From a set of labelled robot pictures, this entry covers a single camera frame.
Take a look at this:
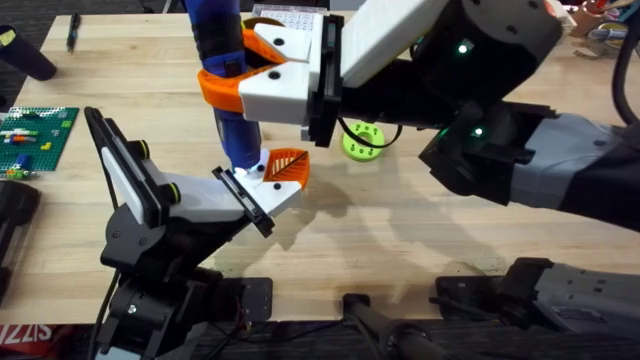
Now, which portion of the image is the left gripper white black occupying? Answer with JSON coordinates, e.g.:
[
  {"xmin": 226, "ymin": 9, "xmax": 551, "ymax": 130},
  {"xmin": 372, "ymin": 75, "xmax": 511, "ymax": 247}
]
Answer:
[{"xmin": 100, "ymin": 148, "xmax": 311, "ymax": 284}]

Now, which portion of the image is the blue electric screwdriver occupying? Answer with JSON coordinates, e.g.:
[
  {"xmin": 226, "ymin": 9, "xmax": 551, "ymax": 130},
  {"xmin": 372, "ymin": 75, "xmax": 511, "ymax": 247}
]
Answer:
[{"xmin": 183, "ymin": 0, "xmax": 264, "ymax": 174}]

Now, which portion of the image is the green disc with holes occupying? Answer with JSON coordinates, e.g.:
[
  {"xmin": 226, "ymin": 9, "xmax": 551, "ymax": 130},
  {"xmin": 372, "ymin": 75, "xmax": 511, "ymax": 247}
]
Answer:
[{"xmin": 341, "ymin": 121, "xmax": 386, "ymax": 163}]

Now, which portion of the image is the left wrist black plate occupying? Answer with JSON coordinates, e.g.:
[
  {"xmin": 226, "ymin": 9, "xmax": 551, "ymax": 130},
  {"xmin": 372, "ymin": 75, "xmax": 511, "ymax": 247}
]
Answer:
[{"xmin": 83, "ymin": 106, "xmax": 182, "ymax": 230}]

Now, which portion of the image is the black pen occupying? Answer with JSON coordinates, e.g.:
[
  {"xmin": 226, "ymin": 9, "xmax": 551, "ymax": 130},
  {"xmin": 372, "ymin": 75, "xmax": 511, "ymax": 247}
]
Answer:
[{"xmin": 65, "ymin": 11, "xmax": 83, "ymax": 54}]

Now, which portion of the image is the green board with toy blocks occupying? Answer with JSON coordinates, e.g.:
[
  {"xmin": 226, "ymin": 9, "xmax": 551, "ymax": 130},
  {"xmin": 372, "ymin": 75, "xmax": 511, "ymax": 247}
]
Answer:
[{"xmin": 0, "ymin": 106, "xmax": 81, "ymax": 181}]

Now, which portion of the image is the black cylinder with yellow tape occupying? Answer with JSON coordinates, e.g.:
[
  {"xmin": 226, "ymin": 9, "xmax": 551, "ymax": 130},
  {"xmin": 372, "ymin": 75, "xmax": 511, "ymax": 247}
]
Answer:
[{"xmin": 0, "ymin": 24, "xmax": 58, "ymax": 82}]

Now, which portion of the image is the black case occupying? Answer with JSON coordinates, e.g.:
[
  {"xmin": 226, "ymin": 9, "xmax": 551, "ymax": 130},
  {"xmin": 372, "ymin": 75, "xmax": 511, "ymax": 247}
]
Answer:
[{"xmin": 0, "ymin": 179, "xmax": 42, "ymax": 304}]

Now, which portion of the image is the heap of tools and tape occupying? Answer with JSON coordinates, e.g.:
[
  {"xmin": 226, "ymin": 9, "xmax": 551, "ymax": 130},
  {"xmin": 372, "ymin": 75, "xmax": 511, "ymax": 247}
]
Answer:
[{"xmin": 563, "ymin": 0, "xmax": 640, "ymax": 62}]

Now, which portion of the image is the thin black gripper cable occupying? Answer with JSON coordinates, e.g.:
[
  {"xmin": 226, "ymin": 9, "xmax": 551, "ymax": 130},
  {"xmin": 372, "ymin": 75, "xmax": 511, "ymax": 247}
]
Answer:
[{"xmin": 336, "ymin": 117, "xmax": 402, "ymax": 150}]

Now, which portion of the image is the black rail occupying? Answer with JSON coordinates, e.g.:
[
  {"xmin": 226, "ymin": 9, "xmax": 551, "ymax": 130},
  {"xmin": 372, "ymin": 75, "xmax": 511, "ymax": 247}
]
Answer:
[{"xmin": 0, "ymin": 319, "xmax": 640, "ymax": 360}]

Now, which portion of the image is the black pole mount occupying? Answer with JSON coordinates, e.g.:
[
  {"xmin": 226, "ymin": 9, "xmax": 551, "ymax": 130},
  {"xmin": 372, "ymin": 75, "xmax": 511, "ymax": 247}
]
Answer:
[{"xmin": 341, "ymin": 292, "xmax": 454, "ymax": 360}]

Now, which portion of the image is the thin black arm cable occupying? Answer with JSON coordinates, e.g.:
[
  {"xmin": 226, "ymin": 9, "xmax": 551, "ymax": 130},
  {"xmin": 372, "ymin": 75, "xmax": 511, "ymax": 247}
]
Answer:
[{"xmin": 86, "ymin": 269, "xmax": 122, "ymax": 360}]

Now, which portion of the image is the thick black cable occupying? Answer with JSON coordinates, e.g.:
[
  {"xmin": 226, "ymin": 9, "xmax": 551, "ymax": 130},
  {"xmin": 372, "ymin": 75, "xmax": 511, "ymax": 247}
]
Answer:
[{"xmin": 611, "ymin": 27, "xmax": 640, "ymax": 127}]

